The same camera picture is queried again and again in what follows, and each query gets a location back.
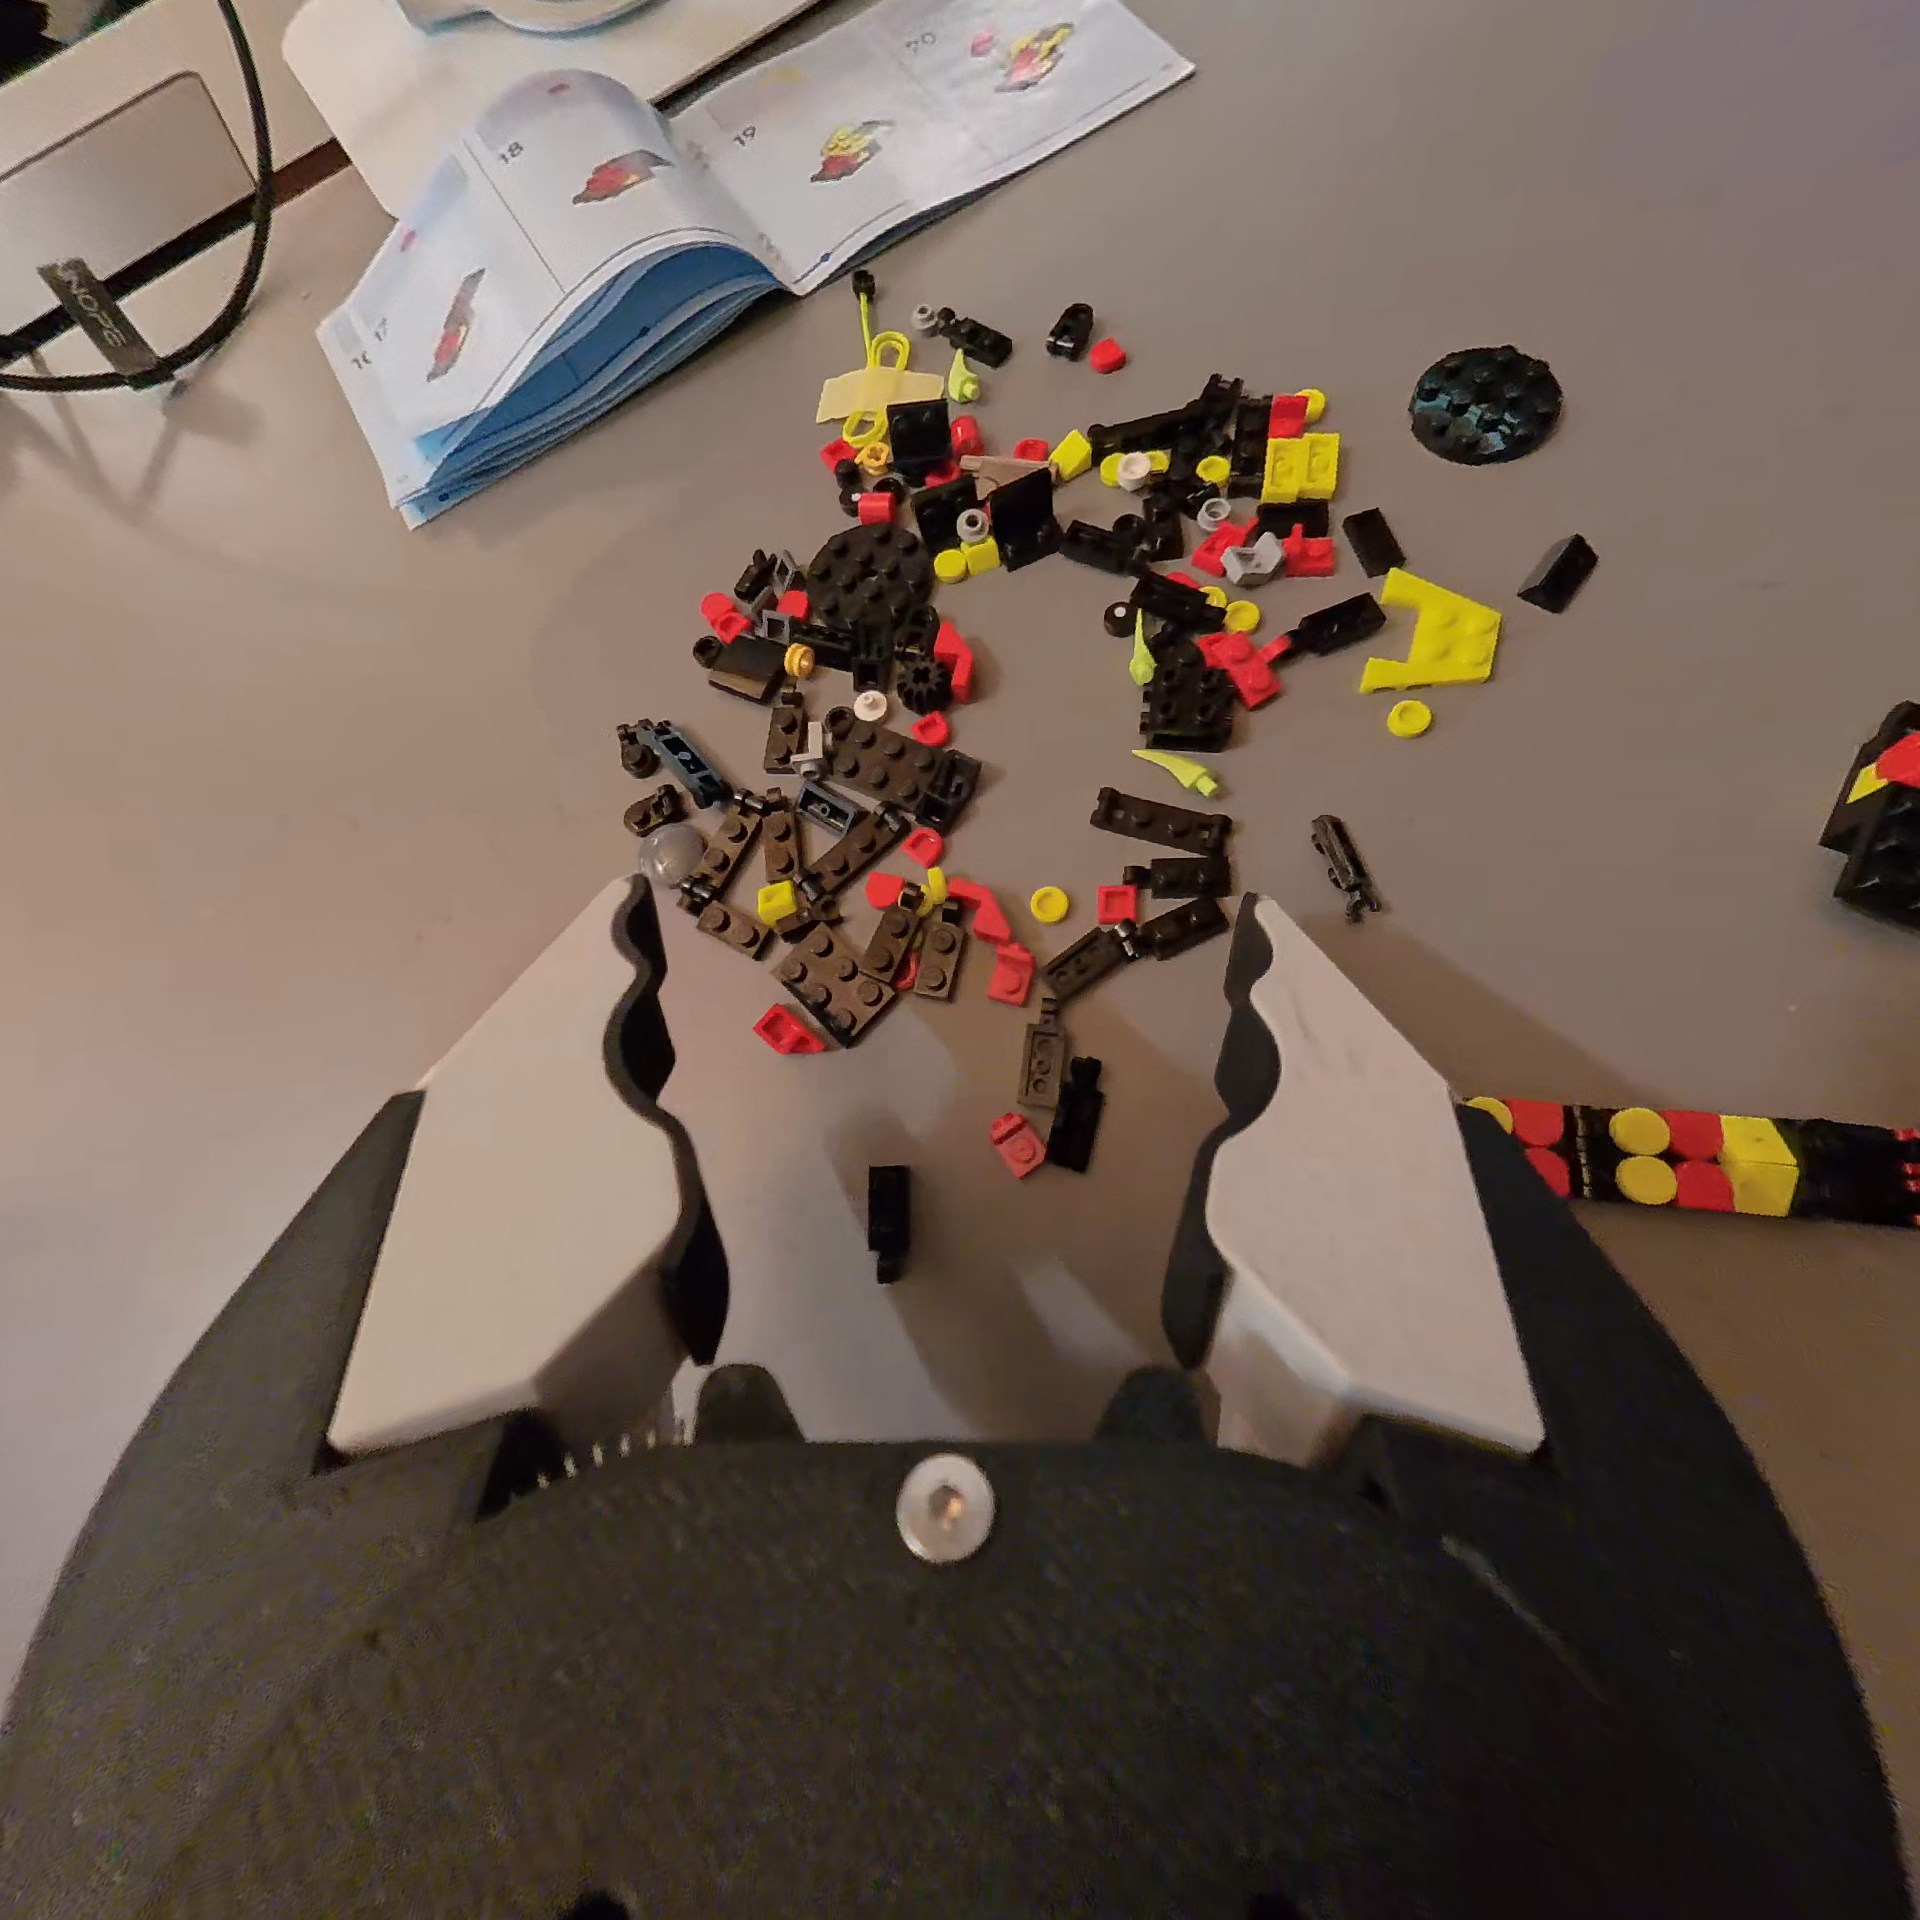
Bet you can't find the open lego instruction booklet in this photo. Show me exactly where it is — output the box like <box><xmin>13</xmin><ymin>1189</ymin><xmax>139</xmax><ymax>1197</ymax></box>
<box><xmin>316</xmin><ymin>0</ymin><xmax>1198</xmax><ymax>529</ymax></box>

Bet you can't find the black round lego plate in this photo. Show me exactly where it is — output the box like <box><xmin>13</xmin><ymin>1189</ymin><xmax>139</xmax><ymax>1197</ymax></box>
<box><xmin>1408</xmin><ymin>345</ymin><xmax>1565</xmax><ymax>465</ymax></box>

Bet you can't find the long black red yellow lego assembly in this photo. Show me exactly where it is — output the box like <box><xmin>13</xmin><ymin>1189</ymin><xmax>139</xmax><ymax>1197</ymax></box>
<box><xmin>1463</xmin><ymin>1094</ymin><xmax>1920</xmax><ymax>1225</ymax></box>

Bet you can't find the small black red lego assembly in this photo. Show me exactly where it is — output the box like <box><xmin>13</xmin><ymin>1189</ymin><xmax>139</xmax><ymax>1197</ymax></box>
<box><xmin>1820</xmin><ymin>702</ymin><xmax>1920</xmax><ymax>923</ymax></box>

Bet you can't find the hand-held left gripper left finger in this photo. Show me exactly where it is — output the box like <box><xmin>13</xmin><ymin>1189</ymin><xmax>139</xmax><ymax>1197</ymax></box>
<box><xmin>323</xmin><ymin>870</ymin><xmax>735</xmax><ymax>1455</ymax></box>

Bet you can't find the pile of lego pieces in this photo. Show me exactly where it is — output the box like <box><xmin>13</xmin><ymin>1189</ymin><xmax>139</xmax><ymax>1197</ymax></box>
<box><xmin>615</xmin><ymin>268</ymin><xmax>1389</xmax><ymax>1185</ymax></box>

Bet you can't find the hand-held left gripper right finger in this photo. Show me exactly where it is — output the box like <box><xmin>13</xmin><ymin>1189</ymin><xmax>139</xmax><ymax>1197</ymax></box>
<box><xmin>1159</xmin><ymin>892</ymin><xmax>1550</xmax><ymax>1468</ymax></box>

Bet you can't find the white grey flat device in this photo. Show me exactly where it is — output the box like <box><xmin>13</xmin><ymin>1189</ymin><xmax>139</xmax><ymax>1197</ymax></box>
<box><xmin>0</xmin><ymin>0</ymin><xmax>339</xmax><ymax>355</ymax></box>

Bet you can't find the white round stand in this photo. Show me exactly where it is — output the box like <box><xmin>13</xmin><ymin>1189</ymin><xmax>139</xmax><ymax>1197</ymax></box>
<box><xmin>397</xmin><ymin>0</ymin><xmax>663</xmax><ymax>35</ymax></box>

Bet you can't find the black cable strap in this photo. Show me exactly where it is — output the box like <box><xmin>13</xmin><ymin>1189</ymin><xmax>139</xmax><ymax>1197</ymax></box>
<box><xmin>31</xmin><ymin>257</ymin><xmax>160</xmax><ymax>388</ymax></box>

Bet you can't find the yellow wedge lego plate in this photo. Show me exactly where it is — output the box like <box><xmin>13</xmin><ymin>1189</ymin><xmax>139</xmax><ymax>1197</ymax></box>
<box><xmin>1358</xmin><ymin>565</ymin><xmax>1503</xmax><ymax>696</ymax></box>

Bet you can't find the black cable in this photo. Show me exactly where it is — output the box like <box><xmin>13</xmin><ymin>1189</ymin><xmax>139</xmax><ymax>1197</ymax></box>
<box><xmin>0</xmin><ymin>0</ymin><xmax>278</xmax><ymax>396</ymax></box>

